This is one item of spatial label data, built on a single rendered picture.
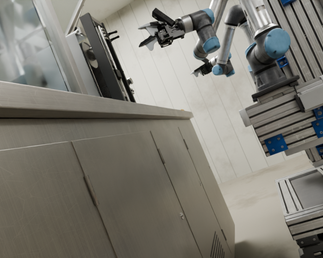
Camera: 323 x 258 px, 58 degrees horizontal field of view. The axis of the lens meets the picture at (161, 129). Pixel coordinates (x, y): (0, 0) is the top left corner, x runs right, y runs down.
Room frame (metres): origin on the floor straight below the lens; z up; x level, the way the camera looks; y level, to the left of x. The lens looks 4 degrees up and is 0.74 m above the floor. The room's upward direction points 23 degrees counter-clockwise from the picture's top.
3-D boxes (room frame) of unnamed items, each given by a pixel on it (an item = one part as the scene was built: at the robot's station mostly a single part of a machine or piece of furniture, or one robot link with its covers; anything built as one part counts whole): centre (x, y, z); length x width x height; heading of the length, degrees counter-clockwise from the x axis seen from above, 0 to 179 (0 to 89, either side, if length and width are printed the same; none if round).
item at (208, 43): (1.32, -0.35, 1.12); 0.11 x 0.08 x 0.11; 8
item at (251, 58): (1.46, -0.60, 0.98); 0.13 x 0.12 x 0.14; 8
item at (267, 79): (1.47, -0.60, 0.87); 0.15 x 0.15 x 0.10
